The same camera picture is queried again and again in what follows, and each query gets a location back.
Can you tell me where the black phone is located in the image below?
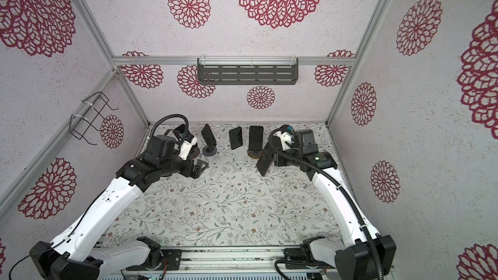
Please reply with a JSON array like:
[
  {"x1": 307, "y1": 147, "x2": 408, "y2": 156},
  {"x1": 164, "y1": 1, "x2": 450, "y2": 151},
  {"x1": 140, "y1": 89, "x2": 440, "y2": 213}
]
[
  {"x1": 173, "y1": 124, "x2": 194, "y2": 145},
  {"x1": 229, "y1": 127, "x2": 243, "y2": 150},
  {"x1": 248, "y1": 126, "x2": 264, "y2": 152},
  {"x1": 256, "y1": 142, "x2": 276, "y2": 177},
  {"x1": 201, "y1": 124, "x2": 217, "y2": 148}
]

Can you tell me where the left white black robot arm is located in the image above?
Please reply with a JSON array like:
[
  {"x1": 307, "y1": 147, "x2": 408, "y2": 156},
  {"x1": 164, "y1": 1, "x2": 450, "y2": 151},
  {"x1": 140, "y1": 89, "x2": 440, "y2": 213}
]
[{"x1": 30, "y1": 135, "x2": 208, "y2": 279}]

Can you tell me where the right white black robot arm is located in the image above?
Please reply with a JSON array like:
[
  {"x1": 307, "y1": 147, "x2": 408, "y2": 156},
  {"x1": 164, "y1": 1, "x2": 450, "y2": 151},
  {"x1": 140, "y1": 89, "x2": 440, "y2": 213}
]
[{"x1": 267, "y1": 125, "x2": 396, "y2": 279}]

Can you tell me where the wooden round phone stand left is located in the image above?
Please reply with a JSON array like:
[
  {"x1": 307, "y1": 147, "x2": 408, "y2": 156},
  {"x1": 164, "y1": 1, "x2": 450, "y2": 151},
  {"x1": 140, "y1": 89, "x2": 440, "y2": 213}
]
[{"x1": 188, "y1": 146, "x2": 200, "y2": 159}]

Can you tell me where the purple round phone stand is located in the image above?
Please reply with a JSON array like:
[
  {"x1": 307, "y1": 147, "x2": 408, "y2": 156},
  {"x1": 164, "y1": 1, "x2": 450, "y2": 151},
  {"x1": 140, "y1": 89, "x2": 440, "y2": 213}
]
[{"x1": 202, "y1": 146, "x2": 217, "y2": 157}]

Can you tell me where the wooden round stand grey plate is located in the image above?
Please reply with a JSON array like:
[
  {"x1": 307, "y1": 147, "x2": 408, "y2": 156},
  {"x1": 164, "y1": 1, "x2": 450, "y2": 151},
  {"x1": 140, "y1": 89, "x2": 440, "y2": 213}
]
[{"x1": 247, "y1": 150, "x2": 263, "y2": 159}]

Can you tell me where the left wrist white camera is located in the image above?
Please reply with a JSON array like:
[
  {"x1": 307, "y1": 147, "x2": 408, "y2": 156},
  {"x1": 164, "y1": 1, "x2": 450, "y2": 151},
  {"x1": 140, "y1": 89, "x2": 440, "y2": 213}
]
[{"x1": 178, "y1": 137, "x2": 198, "y2": 161}]

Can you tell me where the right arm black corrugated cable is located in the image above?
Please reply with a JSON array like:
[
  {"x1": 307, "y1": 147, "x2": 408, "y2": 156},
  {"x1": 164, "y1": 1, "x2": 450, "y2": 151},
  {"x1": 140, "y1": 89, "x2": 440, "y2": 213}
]
[{"x1": 268, "y1": 127, "x2": 386, "y2": 280}]

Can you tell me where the black wire wall basket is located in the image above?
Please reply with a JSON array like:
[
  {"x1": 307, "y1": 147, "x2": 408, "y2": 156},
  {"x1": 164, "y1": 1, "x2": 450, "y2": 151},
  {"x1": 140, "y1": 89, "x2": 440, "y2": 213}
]
[{"x1": 68, "y1": 92, "x2": 119, "y2": 146}]

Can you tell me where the grey metal wall shelf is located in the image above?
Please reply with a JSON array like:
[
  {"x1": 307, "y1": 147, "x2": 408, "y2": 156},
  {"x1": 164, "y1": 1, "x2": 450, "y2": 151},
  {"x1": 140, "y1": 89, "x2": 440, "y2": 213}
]
[{"x1": 197, "y1": 58, "x2": 299, "y2": 86}]

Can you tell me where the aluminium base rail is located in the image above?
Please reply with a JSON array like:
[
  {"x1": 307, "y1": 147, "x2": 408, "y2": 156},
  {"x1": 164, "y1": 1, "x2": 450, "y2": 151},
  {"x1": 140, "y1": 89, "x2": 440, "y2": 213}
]
[{"x1": 93, "y1": 244, "x2": 396, "y2": 280}]

